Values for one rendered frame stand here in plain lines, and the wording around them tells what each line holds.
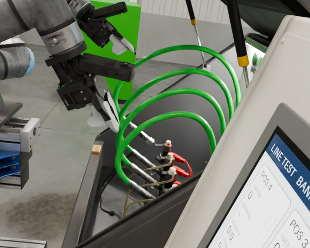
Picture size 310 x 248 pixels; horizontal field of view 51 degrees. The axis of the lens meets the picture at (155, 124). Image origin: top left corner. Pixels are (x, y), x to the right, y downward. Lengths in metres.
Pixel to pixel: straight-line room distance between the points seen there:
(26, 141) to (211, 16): 6.52
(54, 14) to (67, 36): 0.04
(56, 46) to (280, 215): 0.48
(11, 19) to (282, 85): 0.47
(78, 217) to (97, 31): 0.57
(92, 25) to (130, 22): 3.11
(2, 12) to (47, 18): 0.08
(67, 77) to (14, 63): 0.70
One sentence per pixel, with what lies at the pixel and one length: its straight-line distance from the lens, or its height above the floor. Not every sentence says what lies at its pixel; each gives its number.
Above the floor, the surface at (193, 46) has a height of 1.42.
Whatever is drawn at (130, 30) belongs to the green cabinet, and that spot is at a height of 1.00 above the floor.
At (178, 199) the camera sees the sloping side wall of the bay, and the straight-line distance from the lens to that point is 0.69.
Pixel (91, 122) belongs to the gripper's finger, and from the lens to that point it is 0.73.
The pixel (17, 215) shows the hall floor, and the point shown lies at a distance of 2.50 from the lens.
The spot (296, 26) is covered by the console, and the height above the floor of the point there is 1.54.
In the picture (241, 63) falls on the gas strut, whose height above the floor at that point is 1.46.
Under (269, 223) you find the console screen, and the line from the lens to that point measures 0.41.
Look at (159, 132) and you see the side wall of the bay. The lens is 1.33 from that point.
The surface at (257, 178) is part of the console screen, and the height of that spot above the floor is 1.35.
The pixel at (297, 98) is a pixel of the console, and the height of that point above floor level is 1.46.
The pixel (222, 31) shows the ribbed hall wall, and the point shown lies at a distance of 7.60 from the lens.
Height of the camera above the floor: 1.56
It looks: 23 degrees down
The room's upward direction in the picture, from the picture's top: 8 degrees clockwise
